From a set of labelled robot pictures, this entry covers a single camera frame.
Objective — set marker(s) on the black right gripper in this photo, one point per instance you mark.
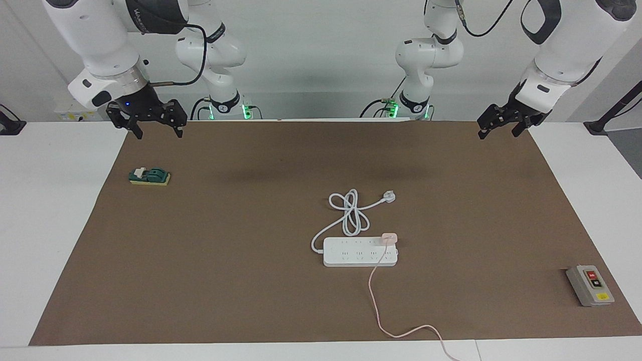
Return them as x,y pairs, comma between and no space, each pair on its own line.
140,103

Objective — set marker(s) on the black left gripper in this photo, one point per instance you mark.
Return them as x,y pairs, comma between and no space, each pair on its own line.
521,111

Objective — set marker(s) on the pink charger adapter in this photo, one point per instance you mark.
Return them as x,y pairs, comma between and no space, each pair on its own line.
389,237

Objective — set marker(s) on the white power strip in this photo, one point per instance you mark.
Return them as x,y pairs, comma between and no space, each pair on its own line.
358,255

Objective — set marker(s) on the black stand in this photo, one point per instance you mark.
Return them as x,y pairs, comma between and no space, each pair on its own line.
599,125
10,125

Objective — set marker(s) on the brown table mat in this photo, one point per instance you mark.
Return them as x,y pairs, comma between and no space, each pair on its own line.
200,276

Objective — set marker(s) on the beige wall socket box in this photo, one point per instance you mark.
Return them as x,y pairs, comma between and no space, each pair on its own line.
70,113

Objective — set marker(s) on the grey push button switch box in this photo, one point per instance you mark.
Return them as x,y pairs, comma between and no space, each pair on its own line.
591,286

